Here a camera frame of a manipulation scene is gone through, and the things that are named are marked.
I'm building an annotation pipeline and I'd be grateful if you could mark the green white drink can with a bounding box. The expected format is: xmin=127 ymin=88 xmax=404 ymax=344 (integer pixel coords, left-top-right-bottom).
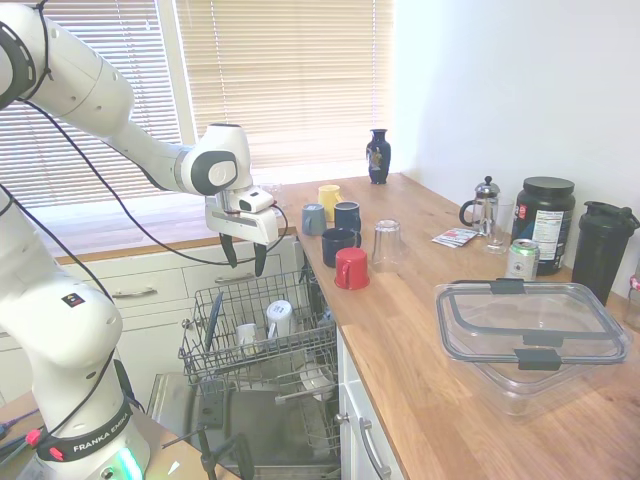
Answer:
xmin=504 ymin=238 xmax=542 ymax=281

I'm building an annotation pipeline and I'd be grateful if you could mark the black camera stand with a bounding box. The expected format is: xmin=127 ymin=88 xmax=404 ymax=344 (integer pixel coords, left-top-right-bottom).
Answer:
xmin=192 ymin=422 xmax=256 ymax=480

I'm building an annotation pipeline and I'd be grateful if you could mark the navy ceramic mug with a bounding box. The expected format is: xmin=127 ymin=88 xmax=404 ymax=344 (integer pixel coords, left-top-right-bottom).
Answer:
xmin=333 ymin=201 xmax=362 ymax=234

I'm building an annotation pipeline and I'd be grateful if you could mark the clear lid with grey clips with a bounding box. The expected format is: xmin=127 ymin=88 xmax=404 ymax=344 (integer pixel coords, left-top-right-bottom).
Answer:
xmin=433 ymin=278 xmax=634 ymax=374

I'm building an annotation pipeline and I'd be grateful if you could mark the yellow mug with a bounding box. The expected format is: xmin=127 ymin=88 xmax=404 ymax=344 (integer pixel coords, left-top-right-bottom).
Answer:
xmin=317 ymin=184 xmax=344 ymax=222

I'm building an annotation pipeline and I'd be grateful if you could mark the white cabinet with drawer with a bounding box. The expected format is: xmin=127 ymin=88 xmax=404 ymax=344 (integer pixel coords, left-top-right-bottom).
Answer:
xmin=335 ymin=327 xmax=409 ymax=480

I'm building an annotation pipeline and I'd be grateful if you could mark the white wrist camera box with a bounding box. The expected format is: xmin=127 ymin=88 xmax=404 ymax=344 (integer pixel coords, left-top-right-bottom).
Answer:
xmin=238 ymin=187 xmax=277 ymax=214

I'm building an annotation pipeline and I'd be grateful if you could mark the small white mug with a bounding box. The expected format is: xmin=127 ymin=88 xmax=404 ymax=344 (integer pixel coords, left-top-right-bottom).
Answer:
xmin=234 ymin=323 xmax=260 ymax=352

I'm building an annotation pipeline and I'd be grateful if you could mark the grey wire lower rack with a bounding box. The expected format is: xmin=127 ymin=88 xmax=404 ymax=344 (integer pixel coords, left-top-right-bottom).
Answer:
xmin=274 ymin=349 xmax=342 ymax=469

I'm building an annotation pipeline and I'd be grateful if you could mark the glass jar red lid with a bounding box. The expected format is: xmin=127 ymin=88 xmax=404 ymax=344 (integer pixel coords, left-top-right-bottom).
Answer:
xmin=622 ymin=274 xmax=640 ymax=331

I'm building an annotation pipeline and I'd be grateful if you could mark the stainless steel dishwasher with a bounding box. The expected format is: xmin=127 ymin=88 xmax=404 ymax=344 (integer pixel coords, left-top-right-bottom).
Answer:
xmin=147 ymin=239 xmax=346 ymax=480

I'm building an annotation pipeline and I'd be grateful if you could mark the glass French press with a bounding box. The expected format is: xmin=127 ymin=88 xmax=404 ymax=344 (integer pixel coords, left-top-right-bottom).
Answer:
xmin=459 ymin=175 xmax=503 ymax=237

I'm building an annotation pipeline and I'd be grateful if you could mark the clear drinking glass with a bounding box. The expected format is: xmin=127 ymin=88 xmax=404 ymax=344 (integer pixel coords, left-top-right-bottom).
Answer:
xmin=483 ymin=197 xmax=515 ymax=255

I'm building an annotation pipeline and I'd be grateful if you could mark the black shaker bottle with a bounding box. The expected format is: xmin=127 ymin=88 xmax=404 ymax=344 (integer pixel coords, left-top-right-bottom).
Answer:
xmin=571 ymin=200 xmax=639 ymax=307

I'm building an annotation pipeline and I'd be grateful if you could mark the red mug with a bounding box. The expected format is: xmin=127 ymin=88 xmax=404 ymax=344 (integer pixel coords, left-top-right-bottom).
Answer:
xmin=333 ymin=247 xmax=371 ymax=291

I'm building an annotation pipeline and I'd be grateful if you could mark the black protein powder tub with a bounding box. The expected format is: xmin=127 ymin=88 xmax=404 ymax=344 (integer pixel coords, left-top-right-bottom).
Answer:
xmin=510 ymin=175 xmax=576 ymax=276

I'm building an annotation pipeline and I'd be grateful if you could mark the grey wire dishwasher rack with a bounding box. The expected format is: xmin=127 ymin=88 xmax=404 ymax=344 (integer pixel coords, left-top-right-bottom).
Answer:
xmin=178 ymin=269 xmax=339 ymax=396

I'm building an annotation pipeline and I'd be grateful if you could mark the red white sachet packet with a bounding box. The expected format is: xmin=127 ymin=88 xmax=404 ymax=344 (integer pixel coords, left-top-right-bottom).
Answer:
xmin=432 ymin=227 xmax=475 ymax=249

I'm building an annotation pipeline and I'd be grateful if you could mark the dark blue painted vase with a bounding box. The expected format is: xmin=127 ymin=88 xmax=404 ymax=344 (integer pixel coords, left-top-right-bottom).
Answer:
xmin=366 ymin=128 xmax=392 ymax=186

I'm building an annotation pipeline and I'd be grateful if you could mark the beige window blind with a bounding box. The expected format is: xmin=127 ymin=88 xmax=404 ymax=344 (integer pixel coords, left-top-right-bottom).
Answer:
xmin=174 ymin=0 xmax=396 ymax=174
xmin=0 ymin=0 xmax=184 ymax=211

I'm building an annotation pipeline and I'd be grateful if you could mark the tall white printed mug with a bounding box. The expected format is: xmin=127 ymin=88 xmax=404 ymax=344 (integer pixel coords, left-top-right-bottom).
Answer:
xmin=264 ymin=299 xmax=294 ymax=342

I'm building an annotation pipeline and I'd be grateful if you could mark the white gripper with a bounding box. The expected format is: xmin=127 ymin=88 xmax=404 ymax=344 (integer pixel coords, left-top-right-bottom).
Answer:
xmin=204 ymin=195 xmax=280 ymax=278

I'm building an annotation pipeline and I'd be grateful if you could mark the dark blue plate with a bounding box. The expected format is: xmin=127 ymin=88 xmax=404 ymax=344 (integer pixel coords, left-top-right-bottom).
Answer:
xmin=202 ymin=292 xmax=225 ymax=352

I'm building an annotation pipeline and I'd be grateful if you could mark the white bowl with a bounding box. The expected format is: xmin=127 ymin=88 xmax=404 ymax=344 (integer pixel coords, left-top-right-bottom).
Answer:
xmin=299 ymin=362 xmax=335 ymax=401

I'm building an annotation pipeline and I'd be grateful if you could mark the grey blue mug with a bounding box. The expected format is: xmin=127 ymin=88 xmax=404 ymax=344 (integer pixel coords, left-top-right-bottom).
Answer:
xmin=301 ymin=202 xmax=326 ymax=236

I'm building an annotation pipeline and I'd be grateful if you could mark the white cabinet with drawers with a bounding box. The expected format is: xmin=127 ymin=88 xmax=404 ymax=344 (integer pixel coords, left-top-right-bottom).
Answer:
xmin=0 ymin=238 xmax=306 ymax=406

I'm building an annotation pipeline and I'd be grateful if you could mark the clear plastic food container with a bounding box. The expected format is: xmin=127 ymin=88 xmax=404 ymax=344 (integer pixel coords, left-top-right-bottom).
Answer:
xmin=469 ymin=349 xmax=604 ymax=419

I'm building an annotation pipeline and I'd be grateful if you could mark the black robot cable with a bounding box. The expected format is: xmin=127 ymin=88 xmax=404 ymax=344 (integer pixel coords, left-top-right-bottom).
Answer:
xmin=0 ymin=0 xmax=291 ymax=436

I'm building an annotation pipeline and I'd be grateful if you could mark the black enamel mug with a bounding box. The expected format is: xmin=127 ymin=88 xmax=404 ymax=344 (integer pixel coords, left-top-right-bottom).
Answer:
xmin=321 ymin=227 xmax=362 ymax=269

